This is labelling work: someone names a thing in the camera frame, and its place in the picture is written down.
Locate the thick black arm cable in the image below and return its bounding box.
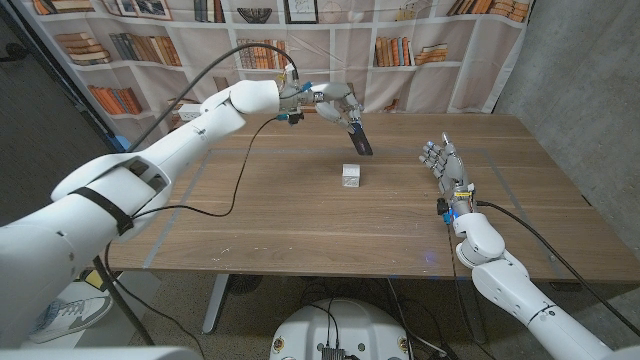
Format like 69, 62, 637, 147
474, 199, 640, 340
92, 42, 301, 347

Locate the small white cube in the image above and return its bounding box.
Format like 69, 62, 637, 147
341, 163, 362, 189

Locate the black cable on torso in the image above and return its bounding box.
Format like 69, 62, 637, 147
305, 298, 342, 349

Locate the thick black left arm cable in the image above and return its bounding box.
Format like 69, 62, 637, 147
92, 42, 301, 347

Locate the white robot torso base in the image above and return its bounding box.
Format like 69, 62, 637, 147
269, 298, 415, 360

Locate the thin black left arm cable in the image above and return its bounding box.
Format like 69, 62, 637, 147
102, 115, 292, 360

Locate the grey white sneaker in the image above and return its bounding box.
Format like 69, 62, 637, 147
28, 294, 115, 345

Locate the grey table leg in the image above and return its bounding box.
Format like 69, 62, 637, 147
452, 278, 487, 345

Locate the white floor board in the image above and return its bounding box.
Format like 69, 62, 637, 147
19, 272, 162, 350

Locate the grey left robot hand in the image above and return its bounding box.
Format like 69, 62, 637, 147
298, 81, 365, 135

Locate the yellow black floor mat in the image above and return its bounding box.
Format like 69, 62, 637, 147
81, 269, 105, 292

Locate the black keycard holder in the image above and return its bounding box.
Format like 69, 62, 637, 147
347, 122, 375, 157

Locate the printed bookshelf backdrop cloth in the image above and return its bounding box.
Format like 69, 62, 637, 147
14, 0, 536, 151

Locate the black perforated partition panel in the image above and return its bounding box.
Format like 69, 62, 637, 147
0, 4, 117, 226

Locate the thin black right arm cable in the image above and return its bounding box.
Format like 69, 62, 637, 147
445, 219, 482, 347

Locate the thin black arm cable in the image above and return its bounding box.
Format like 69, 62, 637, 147
102, 115, 292, 360
445, 219, 482, 347

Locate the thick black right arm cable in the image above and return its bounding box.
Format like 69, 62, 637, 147
474, 199, 640, 340

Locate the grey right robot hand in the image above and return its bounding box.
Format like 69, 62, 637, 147
418, 131, 476, 202

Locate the black bracket on partition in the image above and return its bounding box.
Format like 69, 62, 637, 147
0, 42, 29, 64

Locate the white table leg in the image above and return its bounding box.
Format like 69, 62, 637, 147
202, 273, 231, 335

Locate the black floor cable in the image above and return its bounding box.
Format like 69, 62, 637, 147
387, 277, 451, 359

